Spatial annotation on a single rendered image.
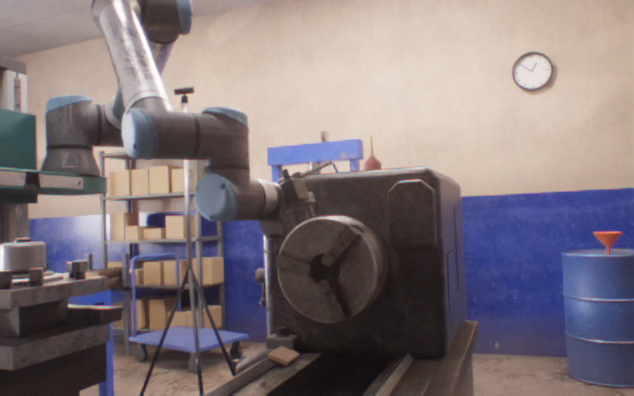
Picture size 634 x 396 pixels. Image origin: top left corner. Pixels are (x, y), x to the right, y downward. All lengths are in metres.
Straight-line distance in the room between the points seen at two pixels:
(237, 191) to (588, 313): 3.32
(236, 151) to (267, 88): 4.34
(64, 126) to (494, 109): 3.63
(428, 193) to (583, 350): 2.94
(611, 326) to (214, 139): 3.40
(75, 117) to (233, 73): 3.77
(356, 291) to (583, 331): 3.01
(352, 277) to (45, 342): 0.68
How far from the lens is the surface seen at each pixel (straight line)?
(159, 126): 0.97
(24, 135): 1.95
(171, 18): 1.48
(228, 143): 1.01
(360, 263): 1.21
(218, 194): 0.99
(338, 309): 1.22
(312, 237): 1.24
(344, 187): 1.43
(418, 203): 1.33
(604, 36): 4.90
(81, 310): 0.88
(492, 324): 4.76
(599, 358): 4.09
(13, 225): 1.95
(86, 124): 1.92
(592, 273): 4.00
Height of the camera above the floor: 1.21
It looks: 2 degrees up
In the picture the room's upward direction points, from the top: 2 degrees counter-clockwise
